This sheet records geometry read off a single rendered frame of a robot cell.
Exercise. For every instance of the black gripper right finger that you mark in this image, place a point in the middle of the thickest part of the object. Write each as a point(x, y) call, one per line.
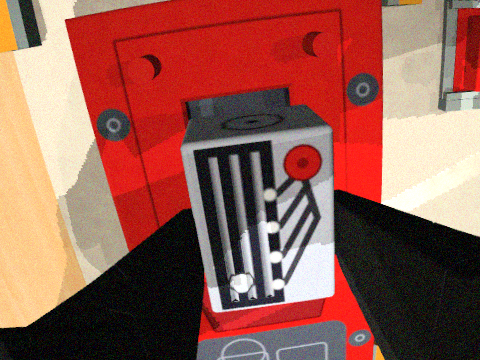
point(416, 282)

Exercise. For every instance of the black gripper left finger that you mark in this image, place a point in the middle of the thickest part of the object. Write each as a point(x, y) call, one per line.
point(145, 307)

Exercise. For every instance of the grey block with slot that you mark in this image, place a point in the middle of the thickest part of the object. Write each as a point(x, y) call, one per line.
point(263, 207)

